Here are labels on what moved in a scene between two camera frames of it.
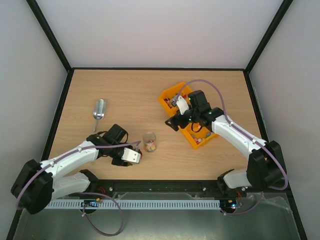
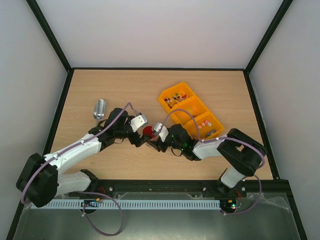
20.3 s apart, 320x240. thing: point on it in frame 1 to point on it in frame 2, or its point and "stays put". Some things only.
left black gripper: (115, 162) to (134, 140)
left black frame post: (34, 5) stays put
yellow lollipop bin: (166, 96) stays put
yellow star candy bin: (197, 134) stays put
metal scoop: (99, 112) stays put
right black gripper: (176, 120) to (160, 144)
